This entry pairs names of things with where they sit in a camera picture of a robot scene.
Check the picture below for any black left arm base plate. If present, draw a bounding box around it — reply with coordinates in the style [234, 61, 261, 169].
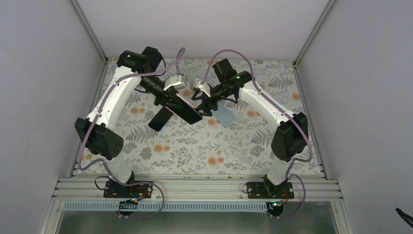
[103, 179, 153, 198]

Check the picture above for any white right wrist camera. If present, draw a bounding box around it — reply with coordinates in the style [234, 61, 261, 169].
[193, 78, 211, 97]

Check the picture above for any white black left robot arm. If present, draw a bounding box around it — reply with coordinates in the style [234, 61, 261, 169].
[75, 46, 185, 197]

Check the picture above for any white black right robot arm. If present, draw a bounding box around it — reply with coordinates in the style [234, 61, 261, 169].
[192, 59, 309, 198]

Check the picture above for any phone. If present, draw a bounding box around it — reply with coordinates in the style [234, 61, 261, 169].
[148, 107, 173, 132]
[167, 93, 202, 124]

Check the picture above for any light blue phone case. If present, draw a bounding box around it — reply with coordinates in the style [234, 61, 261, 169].
[211, 102, 236, 127]

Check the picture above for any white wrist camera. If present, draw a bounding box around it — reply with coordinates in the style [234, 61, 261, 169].
[193, 78, 211, 97]
[164, 75, 186, 91]

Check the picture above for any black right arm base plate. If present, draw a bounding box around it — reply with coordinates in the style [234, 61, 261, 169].
[246, 181, 295, 199]

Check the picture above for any aluminium frame post left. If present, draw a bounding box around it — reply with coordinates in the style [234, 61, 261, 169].
[69, 0, 108, 63]

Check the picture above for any aluminium frame post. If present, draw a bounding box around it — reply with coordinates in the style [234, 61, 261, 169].
[294, 0, 336, 69]
[69, 0, 108, 63]

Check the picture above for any slotted cable duct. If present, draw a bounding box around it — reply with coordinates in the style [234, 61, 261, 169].
[62, 200, 267, 213]

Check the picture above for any floral patterned table mat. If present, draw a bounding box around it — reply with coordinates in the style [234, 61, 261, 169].
[76, 57, 323, 176]

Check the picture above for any black object at corner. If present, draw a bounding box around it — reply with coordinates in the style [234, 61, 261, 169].
[395, 207, 413, 228]

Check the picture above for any aluminium frame post right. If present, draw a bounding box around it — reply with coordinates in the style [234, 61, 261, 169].
[294, 0, 336, 69]

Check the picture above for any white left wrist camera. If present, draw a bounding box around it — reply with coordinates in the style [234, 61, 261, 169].
[164, 75, 186, 91]

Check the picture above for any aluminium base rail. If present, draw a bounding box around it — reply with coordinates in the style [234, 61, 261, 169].
[52, 175, 343, 201]

